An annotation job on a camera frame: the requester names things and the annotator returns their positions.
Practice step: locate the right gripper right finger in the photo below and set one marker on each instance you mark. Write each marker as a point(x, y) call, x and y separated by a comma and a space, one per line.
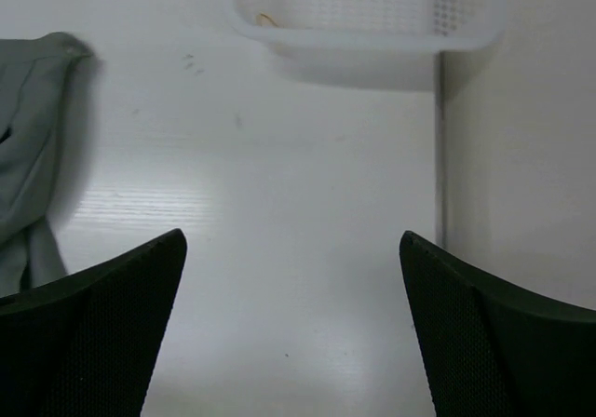
point(491, 348)

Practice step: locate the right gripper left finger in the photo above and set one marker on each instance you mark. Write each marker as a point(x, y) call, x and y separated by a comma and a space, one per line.
point(87, 344)

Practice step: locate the grey pleated skirt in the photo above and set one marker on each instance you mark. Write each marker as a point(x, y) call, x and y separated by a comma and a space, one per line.
point(34, 80)

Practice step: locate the white perforated plastic basket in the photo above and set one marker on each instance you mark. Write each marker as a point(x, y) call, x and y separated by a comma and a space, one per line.
point(366, 43)

